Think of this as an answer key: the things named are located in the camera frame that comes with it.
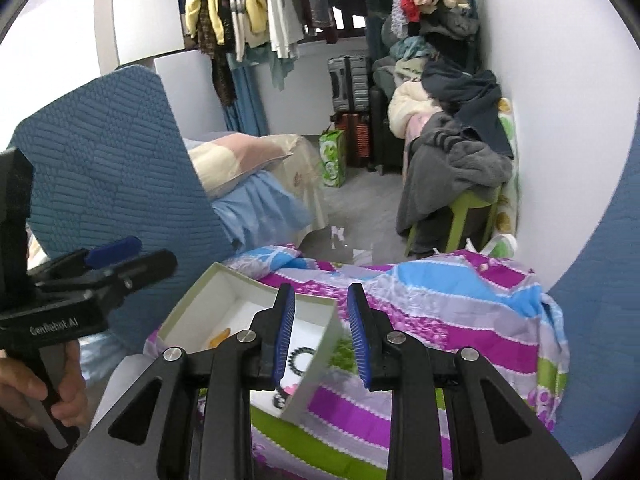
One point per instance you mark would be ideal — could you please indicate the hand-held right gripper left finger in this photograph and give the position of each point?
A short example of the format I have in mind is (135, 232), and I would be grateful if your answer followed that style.
(285, 340)

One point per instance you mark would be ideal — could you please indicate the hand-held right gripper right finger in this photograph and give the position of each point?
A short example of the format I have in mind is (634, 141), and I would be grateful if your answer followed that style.
(360, 340)

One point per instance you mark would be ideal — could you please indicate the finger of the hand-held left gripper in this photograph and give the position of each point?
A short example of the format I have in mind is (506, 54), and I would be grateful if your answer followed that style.
(115, 251)
(150, 267)

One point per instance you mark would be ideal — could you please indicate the grey cardboard box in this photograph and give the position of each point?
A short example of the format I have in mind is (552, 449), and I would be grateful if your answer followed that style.
(235, 305)

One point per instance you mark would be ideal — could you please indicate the person's left hand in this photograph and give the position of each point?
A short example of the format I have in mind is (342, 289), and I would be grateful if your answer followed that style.
(20, 385)

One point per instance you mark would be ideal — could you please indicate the large blue chair back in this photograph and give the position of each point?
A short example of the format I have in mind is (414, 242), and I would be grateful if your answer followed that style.
(115, 170)

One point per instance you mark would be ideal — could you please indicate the floral striped cloth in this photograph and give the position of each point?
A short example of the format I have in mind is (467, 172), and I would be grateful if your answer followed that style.
(450, 320)

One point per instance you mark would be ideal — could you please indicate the light blue bed sheet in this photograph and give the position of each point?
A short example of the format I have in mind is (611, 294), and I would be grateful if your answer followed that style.
(260, 205)

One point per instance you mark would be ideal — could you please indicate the pink and cream pillow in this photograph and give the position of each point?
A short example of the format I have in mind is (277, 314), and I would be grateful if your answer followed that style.
(240, 155)

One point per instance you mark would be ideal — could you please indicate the green plastic stool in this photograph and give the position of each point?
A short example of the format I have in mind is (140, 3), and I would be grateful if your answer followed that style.
(462, 210)

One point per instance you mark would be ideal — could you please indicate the cream bed cover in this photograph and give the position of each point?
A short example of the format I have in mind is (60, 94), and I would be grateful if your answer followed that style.
(305, 175)

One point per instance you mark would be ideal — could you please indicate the green shopping bag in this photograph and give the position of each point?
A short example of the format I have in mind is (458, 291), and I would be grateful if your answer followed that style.
(333, 160)

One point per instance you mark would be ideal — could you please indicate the blue curtain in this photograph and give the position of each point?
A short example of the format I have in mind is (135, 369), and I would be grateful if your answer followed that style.
(245, 105)

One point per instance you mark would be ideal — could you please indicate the red suitcase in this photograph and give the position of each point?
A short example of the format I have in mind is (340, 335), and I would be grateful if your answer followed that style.
(352, 140)

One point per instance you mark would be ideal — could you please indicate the pink blanket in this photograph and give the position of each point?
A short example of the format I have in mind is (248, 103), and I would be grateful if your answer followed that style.
(415, 127)

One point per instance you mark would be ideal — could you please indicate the white wardrobe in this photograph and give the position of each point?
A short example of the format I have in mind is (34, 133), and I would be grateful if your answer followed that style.
(145, 15)

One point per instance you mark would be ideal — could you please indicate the cream fleece blanket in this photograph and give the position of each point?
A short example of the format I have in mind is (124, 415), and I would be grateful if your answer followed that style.
(410, 102)

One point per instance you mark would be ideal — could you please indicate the grey suitcase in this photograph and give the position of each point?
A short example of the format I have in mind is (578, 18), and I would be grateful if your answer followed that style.
(348, 82)

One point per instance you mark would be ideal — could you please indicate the navy garment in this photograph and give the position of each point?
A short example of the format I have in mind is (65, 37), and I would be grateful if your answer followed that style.
(470, 95)

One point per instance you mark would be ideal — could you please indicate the row of hanging clothes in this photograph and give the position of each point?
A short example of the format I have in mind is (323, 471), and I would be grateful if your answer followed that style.
(280, 5)

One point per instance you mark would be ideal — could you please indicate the pile of clothes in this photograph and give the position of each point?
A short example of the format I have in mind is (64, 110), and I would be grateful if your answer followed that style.
(415, 50)

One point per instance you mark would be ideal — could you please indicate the dark wooden window sill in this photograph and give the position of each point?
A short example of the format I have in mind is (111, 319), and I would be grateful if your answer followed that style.
(345, 34)

